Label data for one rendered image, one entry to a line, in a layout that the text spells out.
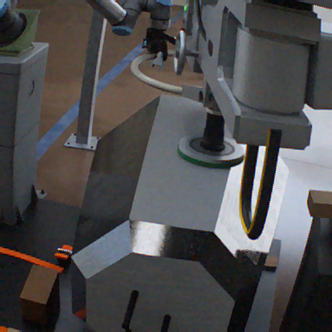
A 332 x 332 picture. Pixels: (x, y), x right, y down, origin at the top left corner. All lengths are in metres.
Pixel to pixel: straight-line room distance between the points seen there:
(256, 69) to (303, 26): 0.18
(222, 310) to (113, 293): 0.32
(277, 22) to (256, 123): 0.26
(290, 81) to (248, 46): 0.13
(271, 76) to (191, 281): 0.66
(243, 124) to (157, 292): 0.61
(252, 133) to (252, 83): 0.12
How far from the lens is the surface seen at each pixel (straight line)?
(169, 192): 2.31
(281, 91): 1.75
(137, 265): 2.10
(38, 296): 2.92
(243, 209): 2.02
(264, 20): 1.69
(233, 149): 2.60
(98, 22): 4.43
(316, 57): 1.80
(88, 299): 2.20
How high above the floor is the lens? 1.79
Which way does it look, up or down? 23 degrees down
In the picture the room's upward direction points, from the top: 7 degrees clockwise
